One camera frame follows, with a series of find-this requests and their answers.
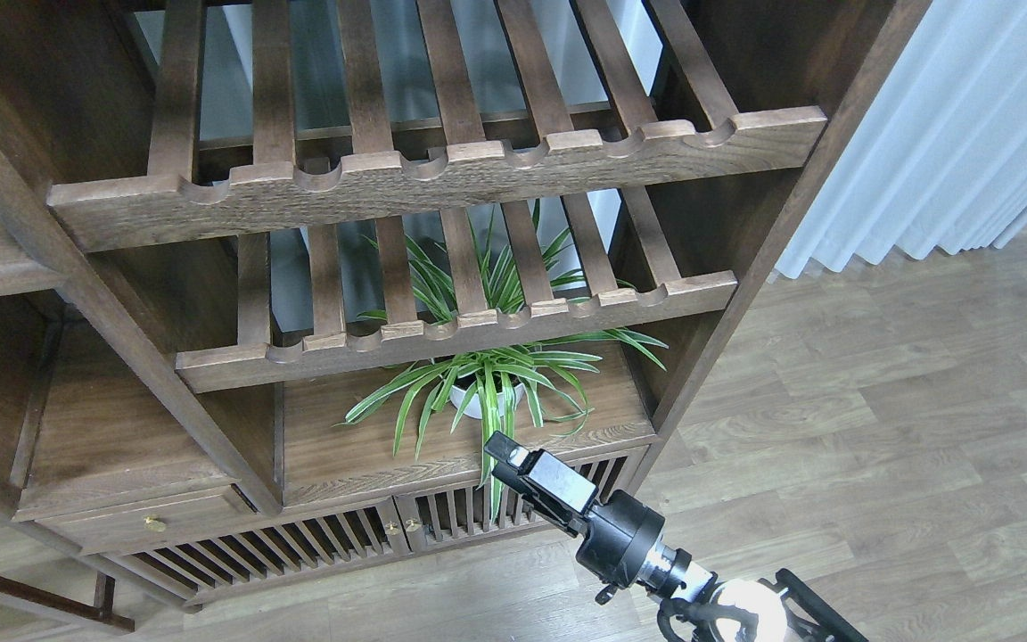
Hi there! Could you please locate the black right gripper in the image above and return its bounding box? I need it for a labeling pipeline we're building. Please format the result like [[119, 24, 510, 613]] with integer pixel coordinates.
[[482, 433, 668, 592]]

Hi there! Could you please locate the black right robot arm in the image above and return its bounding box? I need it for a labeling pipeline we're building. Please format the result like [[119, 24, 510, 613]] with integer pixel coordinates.
[[484, 433, 861, 641]]

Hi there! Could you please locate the right slatted cabinet door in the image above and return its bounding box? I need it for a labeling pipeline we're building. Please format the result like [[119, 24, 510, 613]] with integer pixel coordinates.
[[394, 446, 647, 553]]

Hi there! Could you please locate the slatted cabinet door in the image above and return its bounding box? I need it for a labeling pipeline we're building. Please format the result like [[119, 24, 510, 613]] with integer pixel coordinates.
[[114, 500, 411, 605], [394, 446, 647, 553]]

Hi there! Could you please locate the white plant pot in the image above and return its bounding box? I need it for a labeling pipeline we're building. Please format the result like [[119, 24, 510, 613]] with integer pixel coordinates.
[[449, 378, 525, 420]]

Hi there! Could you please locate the green spider plant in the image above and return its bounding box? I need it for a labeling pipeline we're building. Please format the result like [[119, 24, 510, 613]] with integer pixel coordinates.
[[339, 201, 670, 523]]

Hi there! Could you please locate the left slatted cabinet door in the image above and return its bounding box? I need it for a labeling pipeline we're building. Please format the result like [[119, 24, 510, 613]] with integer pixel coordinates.
[[114, 500, 411, 605]]

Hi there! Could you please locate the dark wooden bookshelf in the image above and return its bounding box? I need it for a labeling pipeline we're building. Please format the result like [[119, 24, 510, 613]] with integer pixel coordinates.
[[0, 1, 929, 608]]

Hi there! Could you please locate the brass drawer knob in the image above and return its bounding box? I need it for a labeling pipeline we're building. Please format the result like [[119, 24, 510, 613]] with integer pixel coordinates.
[[144, 514, 168, 533]]

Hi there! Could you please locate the small wooden drawer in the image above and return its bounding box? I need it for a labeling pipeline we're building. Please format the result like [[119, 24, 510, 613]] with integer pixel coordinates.
[[37, 485, 254, 556]]

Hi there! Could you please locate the white pleated curtain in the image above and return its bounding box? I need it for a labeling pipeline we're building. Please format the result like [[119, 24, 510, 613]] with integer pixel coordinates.
[[775, 1, 1027, 279]]

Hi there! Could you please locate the wooden side furniture frame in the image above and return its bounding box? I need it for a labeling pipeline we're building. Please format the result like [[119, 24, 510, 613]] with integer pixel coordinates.
[[0, 572, 135, 635]]

